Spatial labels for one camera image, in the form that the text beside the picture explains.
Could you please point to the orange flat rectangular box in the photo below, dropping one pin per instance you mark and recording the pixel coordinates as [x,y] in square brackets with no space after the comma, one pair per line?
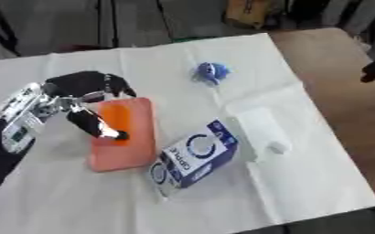
[124,134]

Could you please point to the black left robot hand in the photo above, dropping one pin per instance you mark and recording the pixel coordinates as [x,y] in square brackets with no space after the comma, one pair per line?
[81,82]

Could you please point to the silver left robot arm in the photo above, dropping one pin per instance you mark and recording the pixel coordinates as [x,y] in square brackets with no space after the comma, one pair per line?
[14,122]

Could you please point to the blue soft toy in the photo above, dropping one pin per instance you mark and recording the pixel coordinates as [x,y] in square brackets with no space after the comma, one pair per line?
[211,72]

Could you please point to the white and blue carton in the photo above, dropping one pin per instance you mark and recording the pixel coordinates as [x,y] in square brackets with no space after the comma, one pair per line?
[196,155]

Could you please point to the tan cardboard box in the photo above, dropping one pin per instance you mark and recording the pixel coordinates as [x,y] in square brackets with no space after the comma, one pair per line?
[247,12]

